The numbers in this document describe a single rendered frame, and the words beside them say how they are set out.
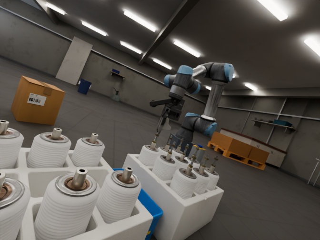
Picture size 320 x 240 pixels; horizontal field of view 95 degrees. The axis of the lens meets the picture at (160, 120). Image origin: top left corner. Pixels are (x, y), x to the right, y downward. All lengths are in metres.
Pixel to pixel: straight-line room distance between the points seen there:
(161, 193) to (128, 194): 0.27
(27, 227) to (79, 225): 0.08
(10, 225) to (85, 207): 0.10
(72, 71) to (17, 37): 3.36
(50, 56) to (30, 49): 1.02
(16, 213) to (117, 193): 0.17
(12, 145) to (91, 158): 0.21
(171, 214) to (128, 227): 0.24
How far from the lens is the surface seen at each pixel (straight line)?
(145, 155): 0.74
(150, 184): 0.68
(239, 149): 4.14
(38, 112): 1.49
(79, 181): 0.35
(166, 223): 0.65
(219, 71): 1.14
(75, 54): 11.13
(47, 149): 0.52
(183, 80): 0.74
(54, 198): 0.33
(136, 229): 0.44
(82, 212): 0.34
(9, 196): 0.32
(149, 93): 11.32
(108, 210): 0.41
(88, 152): 0.56
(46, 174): 0.53
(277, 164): 8.02
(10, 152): 0.52
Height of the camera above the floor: 0.45
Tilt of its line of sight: 3 degrees down
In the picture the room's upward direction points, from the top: 22 degrees clockwise
